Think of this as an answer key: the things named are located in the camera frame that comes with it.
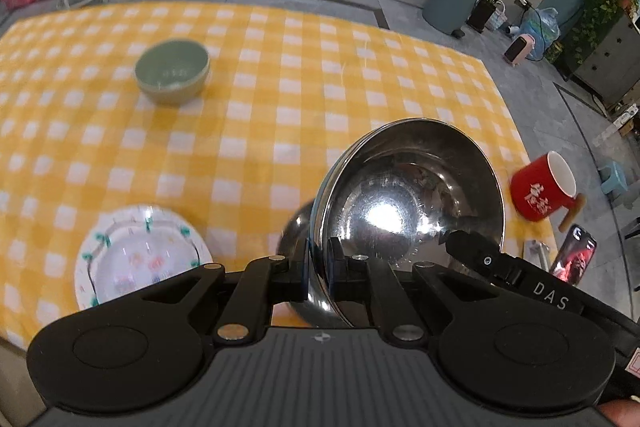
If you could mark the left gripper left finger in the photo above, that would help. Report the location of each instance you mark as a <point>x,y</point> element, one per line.
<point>249,297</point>

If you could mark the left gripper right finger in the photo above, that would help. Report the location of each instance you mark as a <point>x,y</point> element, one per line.
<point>372,282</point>

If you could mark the blue steel bowl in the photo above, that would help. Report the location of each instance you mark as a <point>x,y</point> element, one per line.
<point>395,194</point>

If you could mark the white fruit pattern plate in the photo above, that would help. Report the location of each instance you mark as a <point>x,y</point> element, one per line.
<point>134,247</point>

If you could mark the green ceramic bowl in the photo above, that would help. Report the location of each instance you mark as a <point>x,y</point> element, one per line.
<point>173,71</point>

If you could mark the orange steel bowl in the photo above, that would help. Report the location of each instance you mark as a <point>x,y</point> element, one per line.
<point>295,266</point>

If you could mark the smartphone on stand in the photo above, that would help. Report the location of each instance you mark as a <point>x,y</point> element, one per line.
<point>574,256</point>

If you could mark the red mug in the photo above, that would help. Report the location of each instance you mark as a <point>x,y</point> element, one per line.
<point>544,186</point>

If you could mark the yellow checkered tablecloth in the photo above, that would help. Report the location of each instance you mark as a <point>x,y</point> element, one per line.
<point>286,93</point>

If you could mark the grey drawer cabinet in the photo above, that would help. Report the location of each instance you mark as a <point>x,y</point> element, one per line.
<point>612,68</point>

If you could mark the pink space heater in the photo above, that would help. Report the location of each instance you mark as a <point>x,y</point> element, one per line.
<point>519,49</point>

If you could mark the blue water jug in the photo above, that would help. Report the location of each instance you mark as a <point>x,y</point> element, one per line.
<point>543,27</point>

